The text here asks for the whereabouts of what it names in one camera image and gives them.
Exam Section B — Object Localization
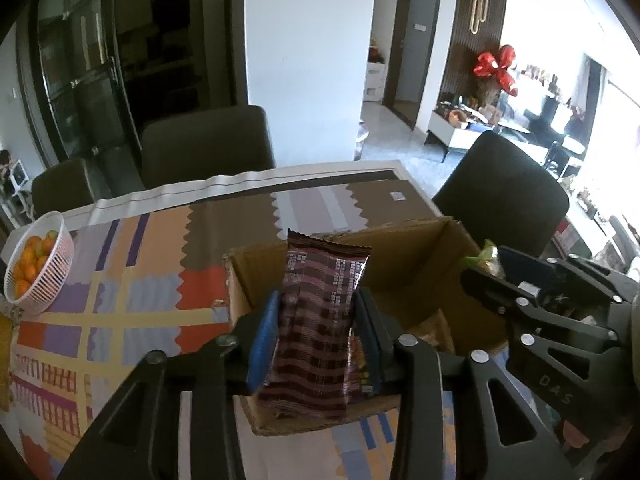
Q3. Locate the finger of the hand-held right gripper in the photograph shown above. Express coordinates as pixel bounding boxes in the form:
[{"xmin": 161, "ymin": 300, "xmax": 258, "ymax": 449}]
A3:
[
  {"xmin": 460, "ymin": 266, "xmax": 620, "ymax": 362},
  {"xmin": 497, "ymin": 245, "xmax": 638, "ymax": 308}
]

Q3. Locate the dark dining chair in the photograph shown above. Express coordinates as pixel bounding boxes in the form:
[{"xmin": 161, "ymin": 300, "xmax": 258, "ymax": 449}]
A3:
[
  {"xmin": 140, "ymin": 105, "xmax": 276, "ymax": 191},
  {"xmin": 31, "ymin": 157, "xmax": 96, "ymax": 218},
  {"xmin": 432, "ymin": 131, "xmax": 571, "ymax": 258}
]

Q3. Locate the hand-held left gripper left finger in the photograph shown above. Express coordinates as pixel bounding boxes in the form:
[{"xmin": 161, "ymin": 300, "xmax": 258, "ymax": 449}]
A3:
[{"xmin": 57, "ymin": 290, "xmax": 281, "ymax": 480}]

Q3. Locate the dark glass sliding door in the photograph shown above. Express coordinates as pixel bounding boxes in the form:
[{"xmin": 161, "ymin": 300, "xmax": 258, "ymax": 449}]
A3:
[{"xmin": 15, "ymin": 0, "xmax": 248, "ymax": 171}]

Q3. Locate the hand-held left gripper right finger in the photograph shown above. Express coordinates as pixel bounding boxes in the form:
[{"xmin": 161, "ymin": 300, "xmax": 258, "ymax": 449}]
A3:
[{"xmin": 352, "ymin": 287, "xmax": 576, "ymax": 480}]

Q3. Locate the small white shelf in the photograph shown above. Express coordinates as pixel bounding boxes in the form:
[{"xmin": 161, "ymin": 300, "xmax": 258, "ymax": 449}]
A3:
[{"xmin": 2, "ymin": 160, "xmax": 33, "ymax": 221}]

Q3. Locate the light green snack packet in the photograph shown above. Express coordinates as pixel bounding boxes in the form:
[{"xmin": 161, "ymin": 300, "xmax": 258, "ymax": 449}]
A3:
[{"xmin": 462, "ymin": 240, "xmax": 503, "ymax": 278}]

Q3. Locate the pile of oranges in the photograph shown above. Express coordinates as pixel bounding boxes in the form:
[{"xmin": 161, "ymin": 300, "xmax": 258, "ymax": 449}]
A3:
[{"xmin": 12, "ymin": 230, "xmax": 58, "ymax": 297}]

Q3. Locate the maroon striped snack packet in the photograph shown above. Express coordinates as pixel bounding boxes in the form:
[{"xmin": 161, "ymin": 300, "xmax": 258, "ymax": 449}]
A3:
[{"xmin": 262, "ymin": 229, "xmax": 373, "ymax": 423}]

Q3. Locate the colourful patterned tablecloth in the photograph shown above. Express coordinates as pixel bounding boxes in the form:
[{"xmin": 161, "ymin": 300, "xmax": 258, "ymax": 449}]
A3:
[{"xmin": 0, "ymin": 160, "xmax": 451, "ymax": 480}]

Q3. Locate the cardboard box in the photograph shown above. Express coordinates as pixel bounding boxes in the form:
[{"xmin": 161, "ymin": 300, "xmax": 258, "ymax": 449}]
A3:
[{"xmin": 222, "ymin": 217, "xmax": 511, "ymax": 436}]

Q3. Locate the golden patterned cloth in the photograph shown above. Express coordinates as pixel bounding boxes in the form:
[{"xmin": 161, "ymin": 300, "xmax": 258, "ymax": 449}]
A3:
[{"xmin": 0, "ymin": 315, "xmax": 18, "ymax": 411}]

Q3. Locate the gold wall ornament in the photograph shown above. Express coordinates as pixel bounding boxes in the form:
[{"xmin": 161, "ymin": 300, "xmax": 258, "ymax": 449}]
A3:
[{"xmin": 469, "ymin": 0, "xmax": 490, "ymax": 35}]

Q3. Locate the white plastic basket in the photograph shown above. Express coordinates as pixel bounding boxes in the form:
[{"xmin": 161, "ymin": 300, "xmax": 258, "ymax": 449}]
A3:
[{"xmin": 4, "ymin": 211, "xmax": 75, "ymax": 317}]

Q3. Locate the dark brown door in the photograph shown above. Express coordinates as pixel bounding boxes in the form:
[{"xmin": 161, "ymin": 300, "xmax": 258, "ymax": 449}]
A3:
[{"xmin": 382, "ymin": 0, "xmax": 445, "ymax": 130}]

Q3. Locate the red foil balloon flower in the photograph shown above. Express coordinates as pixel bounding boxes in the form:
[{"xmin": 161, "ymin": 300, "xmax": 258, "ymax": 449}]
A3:
[{"xmin": 474, "ymin": 45, "xmax": 518, "ymax": 97}]

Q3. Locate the white sideboard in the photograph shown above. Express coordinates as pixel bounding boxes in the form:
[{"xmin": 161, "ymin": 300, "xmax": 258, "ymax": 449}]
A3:
[{"xmin": 427, "ymin": 110, "xmax": 481, "ymax": 153}]

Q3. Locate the white storage cabinet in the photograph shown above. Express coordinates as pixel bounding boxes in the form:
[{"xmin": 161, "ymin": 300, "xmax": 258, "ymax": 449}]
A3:
[{"xmin": 365, "ymin": 62, "xmax": 387, "ymax": 101}]

